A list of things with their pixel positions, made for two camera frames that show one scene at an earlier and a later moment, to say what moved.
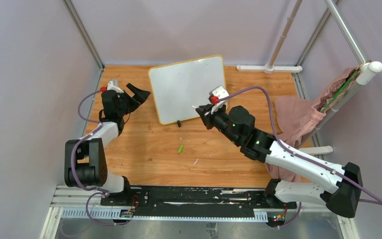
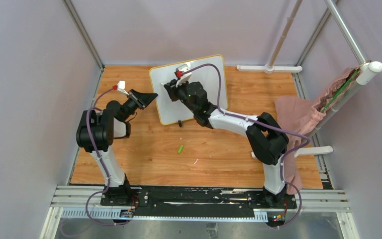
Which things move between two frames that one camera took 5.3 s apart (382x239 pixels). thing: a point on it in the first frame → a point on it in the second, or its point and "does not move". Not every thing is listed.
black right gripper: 205,111 → 173,90
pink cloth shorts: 297,116 does not move
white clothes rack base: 268,68 does not move
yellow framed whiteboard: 177,88 does not move
